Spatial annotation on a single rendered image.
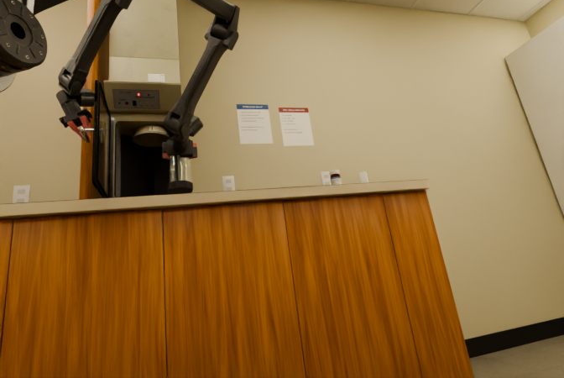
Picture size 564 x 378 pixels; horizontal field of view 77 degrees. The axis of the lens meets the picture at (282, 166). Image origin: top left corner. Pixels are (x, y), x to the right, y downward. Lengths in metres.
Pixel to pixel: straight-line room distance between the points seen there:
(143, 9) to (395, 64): 1.86
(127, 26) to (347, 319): 1.68
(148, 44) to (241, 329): 1.39
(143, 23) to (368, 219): 1.46
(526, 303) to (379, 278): 1.66
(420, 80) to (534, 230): 1.39
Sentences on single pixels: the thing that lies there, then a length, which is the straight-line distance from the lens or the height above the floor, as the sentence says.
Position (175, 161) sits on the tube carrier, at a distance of 1.51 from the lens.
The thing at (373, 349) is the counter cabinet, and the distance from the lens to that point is 1.50.
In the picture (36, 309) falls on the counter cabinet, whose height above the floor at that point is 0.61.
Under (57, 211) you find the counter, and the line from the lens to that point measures 1.35.
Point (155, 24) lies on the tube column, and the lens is 2.04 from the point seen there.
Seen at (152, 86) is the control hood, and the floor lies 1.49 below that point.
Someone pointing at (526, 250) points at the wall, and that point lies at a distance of 3.12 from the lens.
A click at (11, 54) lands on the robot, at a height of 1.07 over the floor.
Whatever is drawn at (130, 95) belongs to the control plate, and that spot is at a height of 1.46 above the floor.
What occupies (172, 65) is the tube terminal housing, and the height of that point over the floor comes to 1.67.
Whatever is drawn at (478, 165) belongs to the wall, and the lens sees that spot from 3.03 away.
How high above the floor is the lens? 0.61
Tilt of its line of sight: 17 degrees up
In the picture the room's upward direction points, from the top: 8 degrees counter-clockwise
